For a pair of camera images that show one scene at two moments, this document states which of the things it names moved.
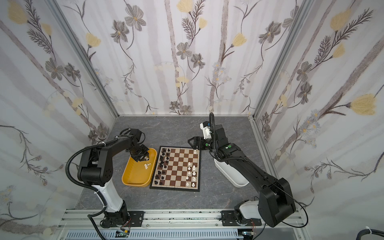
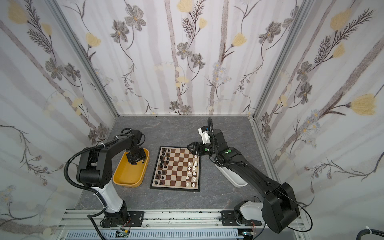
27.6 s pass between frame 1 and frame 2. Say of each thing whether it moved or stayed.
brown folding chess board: stayed
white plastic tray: stayed
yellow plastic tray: moved
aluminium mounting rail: stayed
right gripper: moved
